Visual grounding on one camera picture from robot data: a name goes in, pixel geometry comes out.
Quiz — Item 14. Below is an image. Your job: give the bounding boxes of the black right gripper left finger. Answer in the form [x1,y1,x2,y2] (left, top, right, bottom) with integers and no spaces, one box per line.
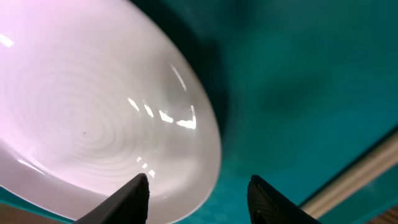
[73,173,150,224]

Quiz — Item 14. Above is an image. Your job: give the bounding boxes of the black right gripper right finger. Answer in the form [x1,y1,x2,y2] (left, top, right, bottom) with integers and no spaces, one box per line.
[247,175,320,224]

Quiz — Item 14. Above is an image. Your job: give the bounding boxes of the large white plate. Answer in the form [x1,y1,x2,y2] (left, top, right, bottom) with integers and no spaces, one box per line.
[1,0,221,223]

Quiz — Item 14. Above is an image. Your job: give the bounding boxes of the wooden chopstick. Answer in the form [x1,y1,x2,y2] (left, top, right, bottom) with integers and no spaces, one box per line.
[302,133,397,219]

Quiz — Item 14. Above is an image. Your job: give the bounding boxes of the teal serving tray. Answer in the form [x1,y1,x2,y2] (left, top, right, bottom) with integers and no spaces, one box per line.
[1,0,397,223]

